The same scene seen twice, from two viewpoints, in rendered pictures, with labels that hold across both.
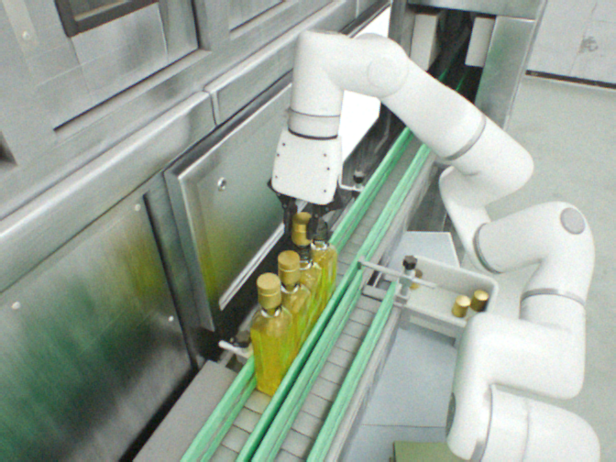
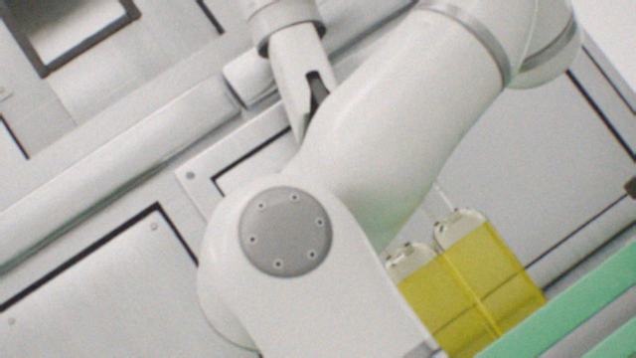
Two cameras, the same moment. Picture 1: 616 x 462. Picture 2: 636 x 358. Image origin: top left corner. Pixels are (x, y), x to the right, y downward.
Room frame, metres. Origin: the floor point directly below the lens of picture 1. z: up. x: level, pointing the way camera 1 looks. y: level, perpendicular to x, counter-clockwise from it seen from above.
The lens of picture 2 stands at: (-0.15, -0.96, 0.96)
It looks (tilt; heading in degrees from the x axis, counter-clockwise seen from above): 11 degrees up; 54
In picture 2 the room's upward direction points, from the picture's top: 36 degrees counter-clockwise
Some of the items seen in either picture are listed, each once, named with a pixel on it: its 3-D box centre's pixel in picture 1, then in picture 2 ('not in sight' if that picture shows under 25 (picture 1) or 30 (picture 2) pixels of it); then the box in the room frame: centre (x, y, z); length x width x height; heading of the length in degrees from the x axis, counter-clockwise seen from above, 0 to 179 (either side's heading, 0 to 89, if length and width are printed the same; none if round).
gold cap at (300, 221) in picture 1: (302, 228); not in sight; (0.59, 0.01, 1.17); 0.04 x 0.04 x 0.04
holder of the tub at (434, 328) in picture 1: (430, 300); not in sight; (0.77, -0.30, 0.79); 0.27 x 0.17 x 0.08; 64
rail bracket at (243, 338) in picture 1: (236, 354); not in sight; (0.51, 0.13, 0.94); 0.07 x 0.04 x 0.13; 64
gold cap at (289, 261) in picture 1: (289, 267); not in sight; (0.54, 0.03, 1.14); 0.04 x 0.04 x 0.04
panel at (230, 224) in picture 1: (313, 135); (582, 78); (0.94, -0.01, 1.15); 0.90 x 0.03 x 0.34; 154
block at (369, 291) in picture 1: (382, 303); not in sight; (0.71, -0.16, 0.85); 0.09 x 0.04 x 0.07; 64
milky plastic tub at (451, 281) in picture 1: (442, 301); not in sight; (0.76, -0.32, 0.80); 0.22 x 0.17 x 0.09; 64
